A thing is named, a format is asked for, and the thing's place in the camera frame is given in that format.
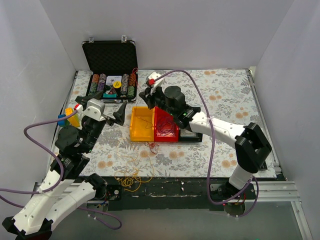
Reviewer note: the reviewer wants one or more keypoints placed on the stacked coloured toy bricks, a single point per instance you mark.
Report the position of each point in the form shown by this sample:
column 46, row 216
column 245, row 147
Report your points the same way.
column 71, row 121

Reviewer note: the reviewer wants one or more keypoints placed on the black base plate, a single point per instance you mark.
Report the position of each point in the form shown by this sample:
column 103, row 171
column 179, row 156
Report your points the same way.
column 158, row 194

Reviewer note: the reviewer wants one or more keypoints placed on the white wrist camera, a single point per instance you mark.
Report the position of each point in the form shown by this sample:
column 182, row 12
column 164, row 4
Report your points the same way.
column 94, row 110
column 153, row 81

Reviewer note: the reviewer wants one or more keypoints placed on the black poker chip case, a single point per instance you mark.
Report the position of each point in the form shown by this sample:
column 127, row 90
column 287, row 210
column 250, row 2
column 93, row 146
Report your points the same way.
column 114, row 69

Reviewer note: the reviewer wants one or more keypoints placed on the black plastic bin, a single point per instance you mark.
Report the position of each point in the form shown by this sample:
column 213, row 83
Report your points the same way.
column 185, row 135

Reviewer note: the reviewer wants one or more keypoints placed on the floral table mat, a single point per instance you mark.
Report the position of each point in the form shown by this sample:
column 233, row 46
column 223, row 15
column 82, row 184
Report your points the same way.
column 227, row 95

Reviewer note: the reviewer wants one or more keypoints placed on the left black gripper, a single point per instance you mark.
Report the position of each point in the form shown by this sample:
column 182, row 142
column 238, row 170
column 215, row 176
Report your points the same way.
column 105, row 118

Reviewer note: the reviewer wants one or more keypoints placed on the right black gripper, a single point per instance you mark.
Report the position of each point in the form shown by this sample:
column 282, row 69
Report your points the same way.
column 150, row 97

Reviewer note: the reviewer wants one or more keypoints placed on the red plastic bin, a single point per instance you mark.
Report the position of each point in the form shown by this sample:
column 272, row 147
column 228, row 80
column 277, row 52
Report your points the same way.
column 165, row 130

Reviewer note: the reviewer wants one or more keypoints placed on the yellow plastic bin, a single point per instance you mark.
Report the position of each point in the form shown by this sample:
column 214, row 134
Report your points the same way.
column 142, row 124

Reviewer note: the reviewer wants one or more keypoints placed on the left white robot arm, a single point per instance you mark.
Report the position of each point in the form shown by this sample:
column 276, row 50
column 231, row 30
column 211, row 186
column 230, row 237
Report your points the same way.
column 47, row 207

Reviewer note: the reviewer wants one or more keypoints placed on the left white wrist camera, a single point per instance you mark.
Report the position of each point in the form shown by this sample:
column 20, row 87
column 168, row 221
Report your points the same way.
column 94, row 110

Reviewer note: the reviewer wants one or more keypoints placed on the aluminium frame rail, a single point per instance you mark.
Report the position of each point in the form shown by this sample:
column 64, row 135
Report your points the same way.
column 264, row 191

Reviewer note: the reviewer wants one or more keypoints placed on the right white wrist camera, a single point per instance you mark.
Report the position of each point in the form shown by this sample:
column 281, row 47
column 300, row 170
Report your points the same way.
column 153, row 81

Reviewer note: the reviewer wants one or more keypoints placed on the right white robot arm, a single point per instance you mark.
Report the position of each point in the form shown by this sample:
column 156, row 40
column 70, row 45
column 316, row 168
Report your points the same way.
column 250, row 143

